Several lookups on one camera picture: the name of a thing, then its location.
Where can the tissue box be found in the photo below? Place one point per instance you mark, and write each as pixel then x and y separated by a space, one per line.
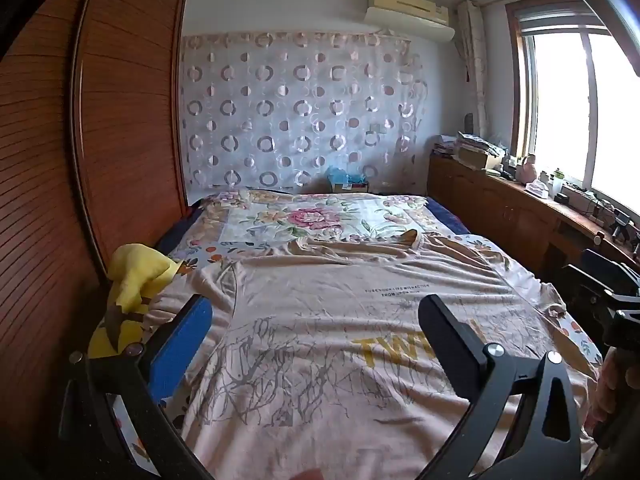
pixel 537 189

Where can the stack of papers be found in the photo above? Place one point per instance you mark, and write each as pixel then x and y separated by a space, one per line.
pixel 470 141

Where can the wooden framed window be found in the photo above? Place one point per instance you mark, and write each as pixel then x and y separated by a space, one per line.
pixel 565 105

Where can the cardboard box with blue bag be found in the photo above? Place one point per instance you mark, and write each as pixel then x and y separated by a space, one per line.
pixel 346 179

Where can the yellow plush toy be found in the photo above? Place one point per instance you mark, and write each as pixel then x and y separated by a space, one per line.
pixel 131 280

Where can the dark wall-mounted device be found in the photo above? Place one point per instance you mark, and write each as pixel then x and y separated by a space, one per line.
pixel 469 122

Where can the brown cardboard box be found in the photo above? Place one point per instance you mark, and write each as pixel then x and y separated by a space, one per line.
pixel 475 157

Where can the white flat box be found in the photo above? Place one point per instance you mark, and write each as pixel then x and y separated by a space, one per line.
pixel 577 199

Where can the circle pattern sheer curtain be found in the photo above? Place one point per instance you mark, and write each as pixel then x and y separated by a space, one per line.
pixel 300 110

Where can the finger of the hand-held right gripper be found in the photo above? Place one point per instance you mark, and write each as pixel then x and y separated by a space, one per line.
pixel 587 282
pixel 607 264

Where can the orange fruit print sheet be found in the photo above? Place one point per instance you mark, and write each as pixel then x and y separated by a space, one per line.
pixel 580 342

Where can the wooden side cabinet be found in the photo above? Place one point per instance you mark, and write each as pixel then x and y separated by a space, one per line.
pixel 495 210

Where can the cream wall air conditioner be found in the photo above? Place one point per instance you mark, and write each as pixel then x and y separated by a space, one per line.
pixel 407 15

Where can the clear bottle with green cap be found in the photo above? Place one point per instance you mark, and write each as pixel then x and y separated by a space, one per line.
pixel 557 185

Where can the patterned window curtain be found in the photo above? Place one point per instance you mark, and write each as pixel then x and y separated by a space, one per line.
pixel 472 60

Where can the floral quilt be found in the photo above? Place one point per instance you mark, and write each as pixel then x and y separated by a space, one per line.
pixel 310 217

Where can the person's right hand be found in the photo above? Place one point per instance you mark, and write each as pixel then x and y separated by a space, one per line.
pixel 609 385

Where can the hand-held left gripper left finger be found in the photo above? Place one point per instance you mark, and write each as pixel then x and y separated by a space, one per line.
pixel 181 344

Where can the beige printed t-shirt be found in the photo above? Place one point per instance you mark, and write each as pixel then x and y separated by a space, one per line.
pixel 320 340

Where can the wooden slatted wardrobe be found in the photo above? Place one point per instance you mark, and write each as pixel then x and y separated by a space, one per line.
pixel 100 135

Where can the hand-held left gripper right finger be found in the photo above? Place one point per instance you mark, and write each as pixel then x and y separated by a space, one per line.
pixel 450 352

